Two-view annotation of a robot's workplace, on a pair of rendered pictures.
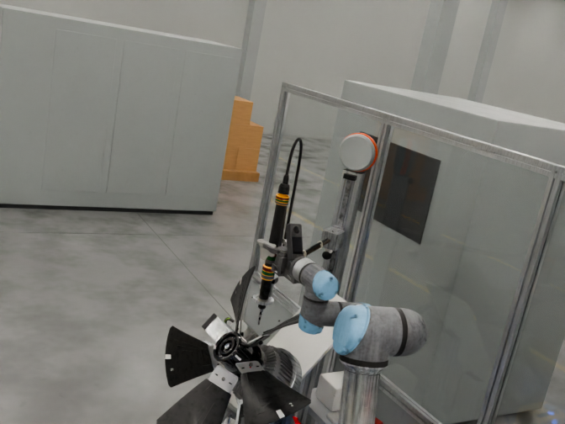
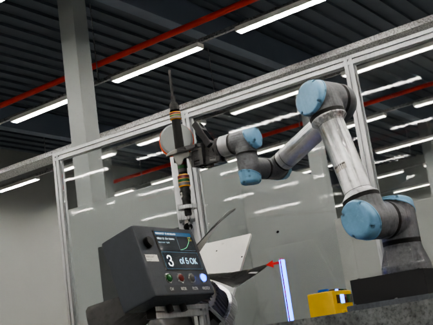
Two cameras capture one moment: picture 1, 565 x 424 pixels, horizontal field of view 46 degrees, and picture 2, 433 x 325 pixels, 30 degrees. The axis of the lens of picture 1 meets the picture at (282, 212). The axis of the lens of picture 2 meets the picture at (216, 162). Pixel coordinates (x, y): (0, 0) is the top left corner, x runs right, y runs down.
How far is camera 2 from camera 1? 1.86 m
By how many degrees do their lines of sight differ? 37
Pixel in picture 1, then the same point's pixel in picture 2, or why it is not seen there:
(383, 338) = (337, 91)
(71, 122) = not seen: outside the picture
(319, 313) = (256, 160)
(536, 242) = (358, 112)
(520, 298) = (366, 157)
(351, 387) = (333, 129)
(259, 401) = (229, 275)
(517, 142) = not seen: hidden behind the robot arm
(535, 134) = not seen: hidden behind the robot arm
